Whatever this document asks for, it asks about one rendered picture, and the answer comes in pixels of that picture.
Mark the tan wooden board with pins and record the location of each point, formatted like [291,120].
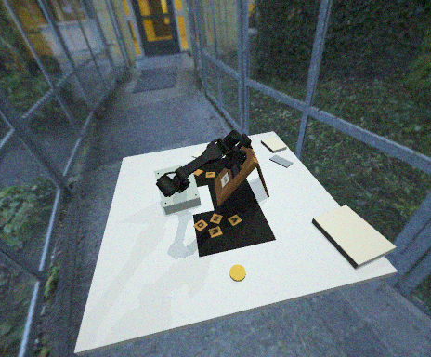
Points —
[237,174]

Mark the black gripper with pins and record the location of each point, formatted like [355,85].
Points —
[245,142]

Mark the yellow flat disc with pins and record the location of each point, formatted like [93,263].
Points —
[237,273]

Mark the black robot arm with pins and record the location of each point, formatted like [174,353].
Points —
[213,152]

